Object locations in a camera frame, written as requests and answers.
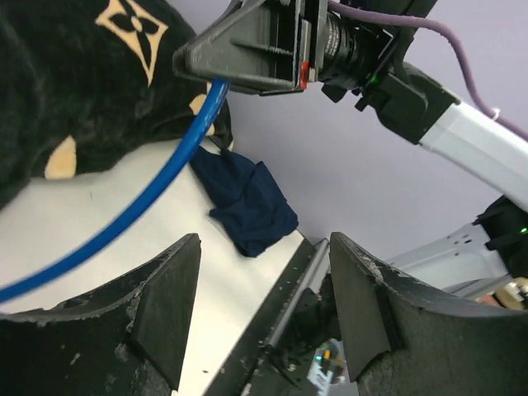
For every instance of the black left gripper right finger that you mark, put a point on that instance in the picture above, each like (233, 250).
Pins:
(402, 336)

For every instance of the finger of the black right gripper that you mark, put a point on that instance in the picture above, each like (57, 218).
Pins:
(254, 45)

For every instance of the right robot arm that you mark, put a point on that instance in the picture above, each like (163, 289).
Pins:
(366, 42)

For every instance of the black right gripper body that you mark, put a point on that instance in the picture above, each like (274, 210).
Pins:
(312, 20)

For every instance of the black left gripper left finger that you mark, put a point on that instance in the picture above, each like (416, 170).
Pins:
(126, 337)

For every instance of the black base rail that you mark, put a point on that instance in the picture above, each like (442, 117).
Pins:
(274, 354)

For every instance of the dark blue cloth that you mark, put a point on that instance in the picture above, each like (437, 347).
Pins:
(247, 200)

